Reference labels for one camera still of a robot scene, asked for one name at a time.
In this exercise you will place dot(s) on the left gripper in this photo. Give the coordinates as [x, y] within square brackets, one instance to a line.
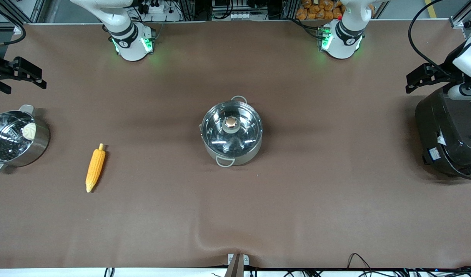
[441, 75]

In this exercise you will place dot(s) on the yellow corn cob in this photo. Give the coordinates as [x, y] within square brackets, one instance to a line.
[95, 169]

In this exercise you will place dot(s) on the glass pot lid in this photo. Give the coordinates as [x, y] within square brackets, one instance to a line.
[220, 134]

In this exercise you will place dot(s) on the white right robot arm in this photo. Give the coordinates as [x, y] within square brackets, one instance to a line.
[129, 38]

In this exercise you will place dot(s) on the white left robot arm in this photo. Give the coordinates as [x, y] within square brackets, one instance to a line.
[341, 42]

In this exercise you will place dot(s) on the stainless steel steamer pot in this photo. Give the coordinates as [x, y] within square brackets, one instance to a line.
[31, 154]

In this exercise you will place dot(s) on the black rice cooker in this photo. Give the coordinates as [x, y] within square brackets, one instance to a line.
[450, 134]

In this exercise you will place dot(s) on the white steamed bun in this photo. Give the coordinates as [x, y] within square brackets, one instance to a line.
[29, 131]

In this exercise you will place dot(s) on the bag of orange snacks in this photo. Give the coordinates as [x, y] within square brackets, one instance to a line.
[316, 11]

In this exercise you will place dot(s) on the white power strip with plugs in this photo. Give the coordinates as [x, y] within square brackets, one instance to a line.
[157, 9]

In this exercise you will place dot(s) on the brown tablecloth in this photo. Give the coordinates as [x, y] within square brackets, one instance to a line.
[297, 211]

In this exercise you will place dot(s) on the brown pole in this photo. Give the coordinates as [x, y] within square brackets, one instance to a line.
[235, 269]

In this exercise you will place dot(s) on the aluminium frame profile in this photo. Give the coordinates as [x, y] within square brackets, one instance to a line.
[460, 17]
[20, 15]

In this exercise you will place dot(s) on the metal table clamp bracket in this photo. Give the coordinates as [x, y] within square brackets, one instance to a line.
[231, 258]

